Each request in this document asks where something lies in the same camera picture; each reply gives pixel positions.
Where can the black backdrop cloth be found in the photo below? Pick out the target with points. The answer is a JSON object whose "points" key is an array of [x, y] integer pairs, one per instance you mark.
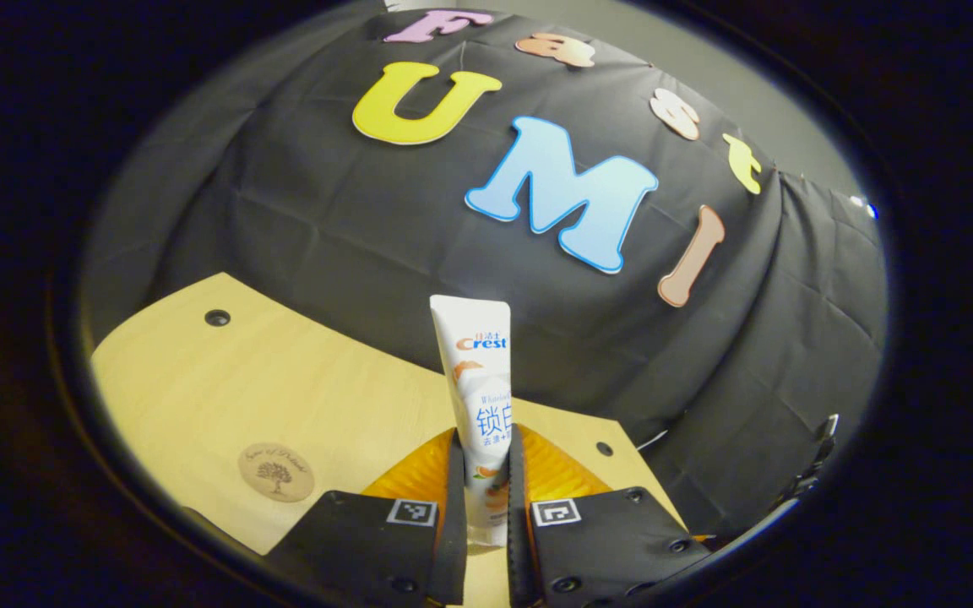
{"points": [[368, 236]]}

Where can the white toothpaste tube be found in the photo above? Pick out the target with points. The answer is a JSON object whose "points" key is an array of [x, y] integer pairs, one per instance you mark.
{"points": [[474, 371]]}

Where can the round cork coaster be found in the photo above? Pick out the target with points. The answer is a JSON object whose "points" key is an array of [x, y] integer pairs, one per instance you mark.
{"points": [[276, 473]]}

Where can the small ceiling light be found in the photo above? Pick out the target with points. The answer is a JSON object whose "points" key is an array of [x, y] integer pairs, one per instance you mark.
{"points": [[865, 207]]}

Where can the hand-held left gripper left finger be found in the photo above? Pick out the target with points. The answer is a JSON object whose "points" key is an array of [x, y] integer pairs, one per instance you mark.
{"points": [[455, 523]]}

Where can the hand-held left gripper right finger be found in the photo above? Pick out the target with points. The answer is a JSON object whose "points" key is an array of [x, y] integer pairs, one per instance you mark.
{"points": [[518, 523]]}

